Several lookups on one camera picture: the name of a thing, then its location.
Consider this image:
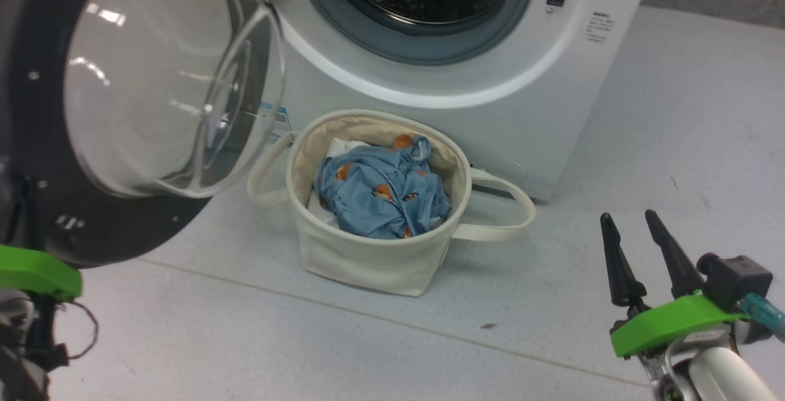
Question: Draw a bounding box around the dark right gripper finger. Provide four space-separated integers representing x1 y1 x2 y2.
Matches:
645 209 705 300
600 212 646 309

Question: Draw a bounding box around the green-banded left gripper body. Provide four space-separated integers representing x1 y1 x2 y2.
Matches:
0 244 83 302

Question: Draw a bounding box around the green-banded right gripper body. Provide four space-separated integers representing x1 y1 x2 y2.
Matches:
610 293 750 359

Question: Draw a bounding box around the black round glass washer door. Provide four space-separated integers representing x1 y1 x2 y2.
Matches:
0 0 289 268

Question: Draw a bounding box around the blue printed garment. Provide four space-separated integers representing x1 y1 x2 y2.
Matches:
314 135 453 240

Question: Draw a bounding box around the white garment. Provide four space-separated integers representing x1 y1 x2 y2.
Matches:
307 137 351 230

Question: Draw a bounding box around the white front-load washing machine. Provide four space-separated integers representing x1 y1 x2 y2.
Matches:
233 0 658 203

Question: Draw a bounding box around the cream canvas laundry basket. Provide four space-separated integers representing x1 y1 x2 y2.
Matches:
247 110 537 297

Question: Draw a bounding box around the blue energy label sticker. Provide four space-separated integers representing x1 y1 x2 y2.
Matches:
258 102 293 139

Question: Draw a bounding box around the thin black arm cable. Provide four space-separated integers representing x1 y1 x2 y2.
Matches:
60 300 100 362

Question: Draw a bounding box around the teal cable connector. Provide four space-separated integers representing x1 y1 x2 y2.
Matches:
736 294 785 344

